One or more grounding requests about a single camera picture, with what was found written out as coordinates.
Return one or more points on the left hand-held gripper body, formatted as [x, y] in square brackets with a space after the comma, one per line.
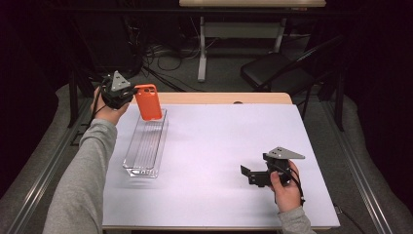
[118, 86]

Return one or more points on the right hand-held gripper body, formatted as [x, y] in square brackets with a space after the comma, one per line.
[279, 154]

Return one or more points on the orange phone case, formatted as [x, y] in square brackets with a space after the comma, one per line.
[148, 102]

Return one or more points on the clear plastic tray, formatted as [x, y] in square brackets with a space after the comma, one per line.
[146, 149]

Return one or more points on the person's left hand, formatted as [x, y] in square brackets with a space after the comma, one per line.
[108, 114]

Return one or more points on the person's right hand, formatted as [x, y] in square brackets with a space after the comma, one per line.
[287, 196]

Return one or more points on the black metal stand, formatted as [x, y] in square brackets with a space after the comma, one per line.
[73, 97]

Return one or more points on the white table mat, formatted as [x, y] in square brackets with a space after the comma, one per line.
[211, 136]

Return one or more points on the wooden table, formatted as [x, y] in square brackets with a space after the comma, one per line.
[201, 97]

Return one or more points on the black folding chair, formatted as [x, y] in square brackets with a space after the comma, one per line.
[276, 70]

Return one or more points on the grey metal floor rail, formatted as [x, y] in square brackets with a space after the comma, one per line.
[357, 169]
[39, 182]

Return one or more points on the white frame desk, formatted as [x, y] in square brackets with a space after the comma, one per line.
[240, 30]

